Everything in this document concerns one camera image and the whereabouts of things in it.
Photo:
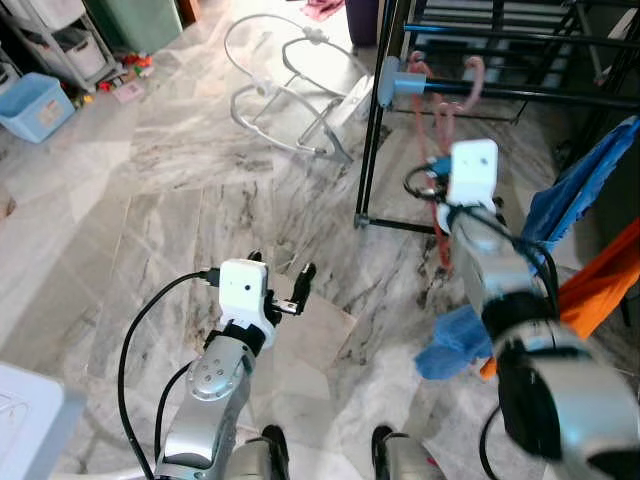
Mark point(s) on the grey robot right leg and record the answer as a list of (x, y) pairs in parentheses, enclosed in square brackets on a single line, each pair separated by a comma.
[(405, 458)]

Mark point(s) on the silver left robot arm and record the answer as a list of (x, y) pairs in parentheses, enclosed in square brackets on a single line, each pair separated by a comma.
[(205, 400)]

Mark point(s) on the grey robot left leg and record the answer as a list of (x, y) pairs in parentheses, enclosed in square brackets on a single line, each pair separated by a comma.
[(262, 455)]

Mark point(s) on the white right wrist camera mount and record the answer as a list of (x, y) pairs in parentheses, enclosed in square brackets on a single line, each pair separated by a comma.
[(472, 170)]

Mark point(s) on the light blue plastic bin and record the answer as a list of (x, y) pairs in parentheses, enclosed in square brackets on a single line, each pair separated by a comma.
[(35, 110)]

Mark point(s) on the green plastic container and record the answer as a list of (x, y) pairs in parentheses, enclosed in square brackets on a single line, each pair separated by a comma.
[(135, 25)]

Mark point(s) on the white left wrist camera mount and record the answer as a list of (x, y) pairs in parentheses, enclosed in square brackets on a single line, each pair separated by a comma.
[(243, 290)]

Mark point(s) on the pink red cloth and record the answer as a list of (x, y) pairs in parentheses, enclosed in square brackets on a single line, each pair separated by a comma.
[(322, 9)]

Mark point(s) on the pink square card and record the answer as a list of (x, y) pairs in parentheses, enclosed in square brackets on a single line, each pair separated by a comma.
[(130, 93)]

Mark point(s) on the white plastic folding table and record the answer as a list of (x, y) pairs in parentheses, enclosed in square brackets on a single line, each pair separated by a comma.
[(30, 420)]

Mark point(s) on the purple container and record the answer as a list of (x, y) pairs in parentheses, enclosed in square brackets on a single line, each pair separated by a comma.
[(363, 20)]

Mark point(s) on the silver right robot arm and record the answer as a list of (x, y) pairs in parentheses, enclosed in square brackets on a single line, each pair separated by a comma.
[(560, 390)]

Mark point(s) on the grey rack rod bracket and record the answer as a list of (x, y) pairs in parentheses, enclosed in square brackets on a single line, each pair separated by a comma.
[(395, 85)]

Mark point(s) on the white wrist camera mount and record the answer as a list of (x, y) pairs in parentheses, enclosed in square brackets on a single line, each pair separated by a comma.
[(243, 290), (472, 170)]

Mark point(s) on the white tubular baby rocker frame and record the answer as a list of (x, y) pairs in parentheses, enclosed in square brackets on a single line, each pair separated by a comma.
[(340, 150)]

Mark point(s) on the pink clothes hanger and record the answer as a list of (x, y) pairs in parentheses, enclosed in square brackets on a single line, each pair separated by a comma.
[(418, 62), (481, 85)]

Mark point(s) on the black metal drying rack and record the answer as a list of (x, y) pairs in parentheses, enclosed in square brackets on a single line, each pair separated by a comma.
[(560, 95)]

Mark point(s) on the blue T-shirt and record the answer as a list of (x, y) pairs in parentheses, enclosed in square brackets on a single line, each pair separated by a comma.
[(580, 190)]

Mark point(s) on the orange T-shirt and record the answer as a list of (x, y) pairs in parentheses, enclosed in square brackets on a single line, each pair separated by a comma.
[(600, 290)]

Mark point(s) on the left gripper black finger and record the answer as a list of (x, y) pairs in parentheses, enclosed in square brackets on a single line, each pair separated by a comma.
[(255, 256), (303, 283)]

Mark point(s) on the grey robot leg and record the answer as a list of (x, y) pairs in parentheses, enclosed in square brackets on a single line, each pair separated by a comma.
[(405, 458), (262, 455)]

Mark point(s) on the small colourful toys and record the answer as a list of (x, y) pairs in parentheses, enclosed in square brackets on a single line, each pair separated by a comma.
[(135, 63)]

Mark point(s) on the white storage trolley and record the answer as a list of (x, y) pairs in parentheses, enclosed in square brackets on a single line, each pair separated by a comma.
[(70, 45)]

